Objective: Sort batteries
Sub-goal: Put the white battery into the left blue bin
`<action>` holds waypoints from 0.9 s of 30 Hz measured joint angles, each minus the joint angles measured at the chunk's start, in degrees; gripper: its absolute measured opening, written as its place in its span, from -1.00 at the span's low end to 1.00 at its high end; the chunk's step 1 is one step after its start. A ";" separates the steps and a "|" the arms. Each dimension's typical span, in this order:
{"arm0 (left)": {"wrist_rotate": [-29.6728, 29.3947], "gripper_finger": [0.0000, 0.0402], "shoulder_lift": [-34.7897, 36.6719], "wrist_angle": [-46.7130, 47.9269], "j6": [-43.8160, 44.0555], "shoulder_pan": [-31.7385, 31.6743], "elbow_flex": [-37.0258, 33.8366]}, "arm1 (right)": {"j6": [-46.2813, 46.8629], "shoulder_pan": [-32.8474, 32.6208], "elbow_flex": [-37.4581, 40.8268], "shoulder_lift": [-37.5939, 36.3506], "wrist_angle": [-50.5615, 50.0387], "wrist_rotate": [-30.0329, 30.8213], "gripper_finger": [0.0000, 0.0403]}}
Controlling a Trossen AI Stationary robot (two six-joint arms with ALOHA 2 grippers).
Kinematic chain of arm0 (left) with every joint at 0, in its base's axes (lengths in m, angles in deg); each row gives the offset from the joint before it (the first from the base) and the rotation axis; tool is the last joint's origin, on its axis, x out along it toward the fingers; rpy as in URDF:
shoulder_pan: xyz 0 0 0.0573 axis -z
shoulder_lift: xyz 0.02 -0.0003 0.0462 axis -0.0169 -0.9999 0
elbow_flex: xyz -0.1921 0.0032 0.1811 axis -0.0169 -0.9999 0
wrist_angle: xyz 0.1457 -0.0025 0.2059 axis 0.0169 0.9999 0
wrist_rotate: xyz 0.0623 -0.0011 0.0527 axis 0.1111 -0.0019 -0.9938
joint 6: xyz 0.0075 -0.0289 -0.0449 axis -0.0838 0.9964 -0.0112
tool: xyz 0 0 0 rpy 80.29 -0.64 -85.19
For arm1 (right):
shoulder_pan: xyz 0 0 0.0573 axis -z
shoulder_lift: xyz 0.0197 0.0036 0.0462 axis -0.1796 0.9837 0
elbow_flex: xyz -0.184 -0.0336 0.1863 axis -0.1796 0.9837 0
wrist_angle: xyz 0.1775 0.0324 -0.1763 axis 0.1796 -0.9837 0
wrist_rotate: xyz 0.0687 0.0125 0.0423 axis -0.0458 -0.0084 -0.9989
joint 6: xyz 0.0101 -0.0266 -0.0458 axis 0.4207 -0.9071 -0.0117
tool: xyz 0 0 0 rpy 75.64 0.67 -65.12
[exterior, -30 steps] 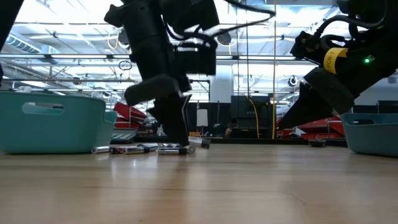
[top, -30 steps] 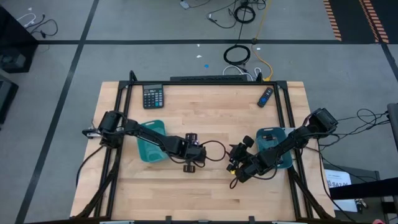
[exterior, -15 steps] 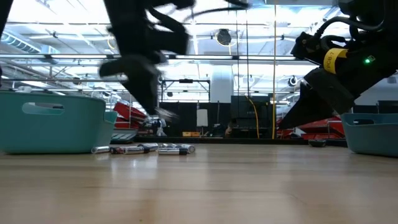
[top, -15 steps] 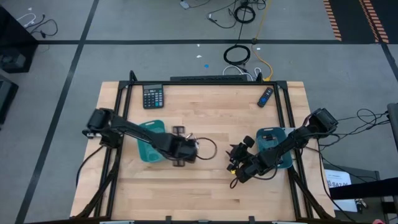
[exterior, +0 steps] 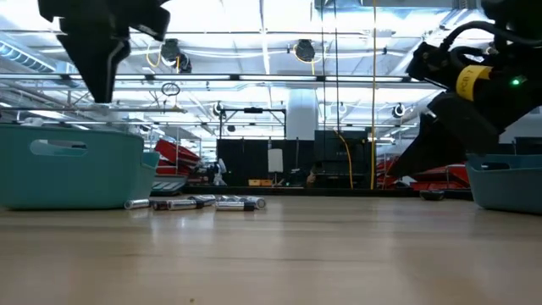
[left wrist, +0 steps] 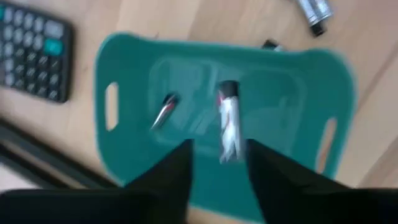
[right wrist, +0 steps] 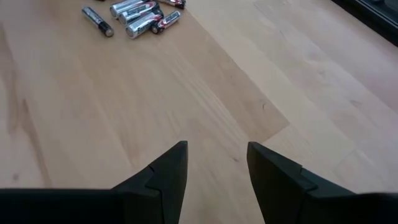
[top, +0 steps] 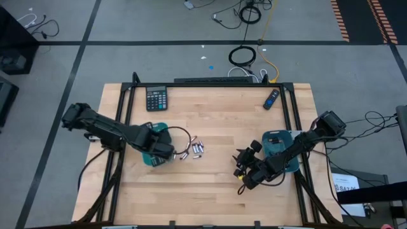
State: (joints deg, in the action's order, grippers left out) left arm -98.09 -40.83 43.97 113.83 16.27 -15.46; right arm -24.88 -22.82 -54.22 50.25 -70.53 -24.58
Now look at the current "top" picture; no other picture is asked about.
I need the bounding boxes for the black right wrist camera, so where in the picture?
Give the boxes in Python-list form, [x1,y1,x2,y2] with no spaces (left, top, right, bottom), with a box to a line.
[250,139,263,154]

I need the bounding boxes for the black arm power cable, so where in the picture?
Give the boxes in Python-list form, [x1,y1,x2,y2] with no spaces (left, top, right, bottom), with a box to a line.
[77,148,107,191]

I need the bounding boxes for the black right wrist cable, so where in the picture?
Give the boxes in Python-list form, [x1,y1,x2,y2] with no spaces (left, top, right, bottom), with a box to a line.
[237,173,287,196]

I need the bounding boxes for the white printed paper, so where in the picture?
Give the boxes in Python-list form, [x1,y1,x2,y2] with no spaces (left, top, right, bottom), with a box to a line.
[331,173,366,218]

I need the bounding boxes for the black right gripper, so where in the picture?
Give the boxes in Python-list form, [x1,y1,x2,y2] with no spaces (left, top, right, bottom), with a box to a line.
[232,148,266,181]

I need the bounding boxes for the black box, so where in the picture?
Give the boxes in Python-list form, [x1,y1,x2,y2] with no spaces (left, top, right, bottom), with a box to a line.
[0,76,20,127]

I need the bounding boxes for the black desk calculator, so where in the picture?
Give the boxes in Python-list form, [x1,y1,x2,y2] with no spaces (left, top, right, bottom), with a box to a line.
[145,85,169,112]

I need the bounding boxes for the black cabinet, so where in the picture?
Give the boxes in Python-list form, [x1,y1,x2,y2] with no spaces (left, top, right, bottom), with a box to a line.
[0,6,39,76]

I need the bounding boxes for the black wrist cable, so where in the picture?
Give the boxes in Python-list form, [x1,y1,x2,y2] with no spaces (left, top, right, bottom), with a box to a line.
[163,125,193,156]
[237,173,287,196]

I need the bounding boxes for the large black cable coil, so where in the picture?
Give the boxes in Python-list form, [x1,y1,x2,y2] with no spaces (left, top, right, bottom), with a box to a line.
[228,45,257,67]

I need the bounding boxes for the black cable with grey plug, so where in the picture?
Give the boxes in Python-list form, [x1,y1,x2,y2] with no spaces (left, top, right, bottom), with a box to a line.
[211,9,242,30]

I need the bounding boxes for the thin white cable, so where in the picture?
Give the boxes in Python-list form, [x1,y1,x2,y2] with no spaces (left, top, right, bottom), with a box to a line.
[17,13,38,29]

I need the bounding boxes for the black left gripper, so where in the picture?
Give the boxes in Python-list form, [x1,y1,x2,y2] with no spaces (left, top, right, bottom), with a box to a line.
[139,121,177,168]

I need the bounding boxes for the teal plastic tray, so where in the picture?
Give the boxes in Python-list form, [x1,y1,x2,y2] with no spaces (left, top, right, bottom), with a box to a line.
[261,129,301,174]
[141,122,175,168]

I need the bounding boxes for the black remote control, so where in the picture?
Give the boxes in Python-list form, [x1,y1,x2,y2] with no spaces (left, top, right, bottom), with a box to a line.
[263,88,280,111]

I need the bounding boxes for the yellow floor cable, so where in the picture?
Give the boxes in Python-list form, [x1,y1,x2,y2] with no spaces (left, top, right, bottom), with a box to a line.
[256,0,280,84]

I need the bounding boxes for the thick black cable coil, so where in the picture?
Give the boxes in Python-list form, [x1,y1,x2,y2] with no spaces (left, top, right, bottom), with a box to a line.
[238,3,263,25]

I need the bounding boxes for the white floor cable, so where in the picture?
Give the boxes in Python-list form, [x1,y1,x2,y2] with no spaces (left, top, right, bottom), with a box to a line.
[227,66,268,83]

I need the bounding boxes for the thin black looped cable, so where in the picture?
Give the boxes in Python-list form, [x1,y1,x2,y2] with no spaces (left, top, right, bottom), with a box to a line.
[31,18,60,40]

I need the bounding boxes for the long black bar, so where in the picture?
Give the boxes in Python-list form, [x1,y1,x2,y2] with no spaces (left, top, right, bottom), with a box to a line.
[174,76,254,85]

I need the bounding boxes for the black cable bundle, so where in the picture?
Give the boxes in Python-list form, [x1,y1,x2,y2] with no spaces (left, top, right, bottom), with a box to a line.
[326,109,400,160]

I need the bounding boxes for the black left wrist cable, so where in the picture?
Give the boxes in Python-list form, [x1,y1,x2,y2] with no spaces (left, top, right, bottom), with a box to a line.
[163,125,193,156]

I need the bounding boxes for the dark cart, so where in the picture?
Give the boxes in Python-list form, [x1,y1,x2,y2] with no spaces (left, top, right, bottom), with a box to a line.
[330,167,407,229]

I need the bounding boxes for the black metal table frame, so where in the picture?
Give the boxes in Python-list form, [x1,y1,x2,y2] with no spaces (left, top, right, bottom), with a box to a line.
[76,71,343,229]

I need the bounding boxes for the black mat with orange stripes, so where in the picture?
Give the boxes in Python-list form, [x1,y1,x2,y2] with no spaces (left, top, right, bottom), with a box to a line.
[329,0,407,45]

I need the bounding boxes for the grey post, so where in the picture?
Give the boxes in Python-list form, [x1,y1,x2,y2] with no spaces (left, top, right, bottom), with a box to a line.
[396,105,407,153]

